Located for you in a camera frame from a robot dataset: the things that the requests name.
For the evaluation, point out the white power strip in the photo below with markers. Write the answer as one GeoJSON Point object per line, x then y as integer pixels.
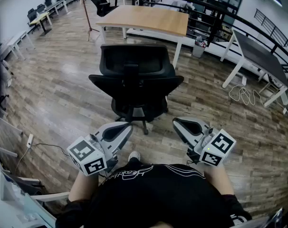
{"type": "Point", "coordinates": [30, 140]}

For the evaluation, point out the person's white shoe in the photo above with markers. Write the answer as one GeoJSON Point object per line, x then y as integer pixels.
{"type": "Point", "coordinates": [134, 155]}

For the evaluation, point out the light wooden table white legs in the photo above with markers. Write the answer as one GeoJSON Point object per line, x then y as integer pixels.
{"type": "Point", "coordinates": [146, 18]}

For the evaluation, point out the person's right forearm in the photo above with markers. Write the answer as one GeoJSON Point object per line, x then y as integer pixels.
{"type": "Point", "coordinates": [217, 179]}

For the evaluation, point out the dark grey table white legs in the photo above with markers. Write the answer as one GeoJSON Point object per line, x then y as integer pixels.
{"type": "Point", "coordinates": [258, 49]}

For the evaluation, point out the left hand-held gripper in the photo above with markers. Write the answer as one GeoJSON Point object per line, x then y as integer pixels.
{"type": "Point", "coordinates": [91, 153]}

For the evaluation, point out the white trash bin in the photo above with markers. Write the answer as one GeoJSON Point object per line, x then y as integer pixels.
{"type": "Point", "coordinates": [197, 50]}

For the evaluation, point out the small white table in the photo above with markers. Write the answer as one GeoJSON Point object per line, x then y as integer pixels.
{"type": "Point", "coordinates": [18, 37]}

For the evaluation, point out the oval ceiling light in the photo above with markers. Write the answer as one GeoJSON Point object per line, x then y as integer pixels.
{"type": "Point", "coordinates": [277, 2]}

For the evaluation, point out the white desk frame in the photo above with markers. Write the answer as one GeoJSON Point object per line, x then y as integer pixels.
{"type": "Point", "coordinates": [51, 196]}

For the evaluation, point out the black mesh office chair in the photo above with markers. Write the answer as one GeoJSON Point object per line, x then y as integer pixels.
{"type": "Point", "coordinates": [134, 84]}

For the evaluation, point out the brown wooden coat stand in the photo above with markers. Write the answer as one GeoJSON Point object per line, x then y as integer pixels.
{"type": "Point", "coordinates": [87, 15]}

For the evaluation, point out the yellowish small table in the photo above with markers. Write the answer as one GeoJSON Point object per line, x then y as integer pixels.
{"type": "Point", "coordinates": [40, 17]}

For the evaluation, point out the white power adapter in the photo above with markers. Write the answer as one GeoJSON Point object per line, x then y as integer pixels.
{"type": "Point", "coordinates": [244, 80]}

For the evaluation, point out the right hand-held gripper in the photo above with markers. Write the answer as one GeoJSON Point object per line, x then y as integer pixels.
{"type": "Point", "coordinates": [215, 148]}

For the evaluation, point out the black wall railing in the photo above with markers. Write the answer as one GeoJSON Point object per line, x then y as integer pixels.
{"type": "Point", "coordinates": [265, 18]}

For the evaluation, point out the long white desk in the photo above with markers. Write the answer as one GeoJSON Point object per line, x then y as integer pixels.
{"type": "Point", "coordinates": [54, 5]}

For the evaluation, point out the person's black printed shirt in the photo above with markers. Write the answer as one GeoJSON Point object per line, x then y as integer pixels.
{"type": "Point", "coordinates": [158, 198]}

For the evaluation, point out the person's left forearm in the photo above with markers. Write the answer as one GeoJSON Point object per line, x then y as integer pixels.
{"type": "Point", "coordinates": [82, 186]}

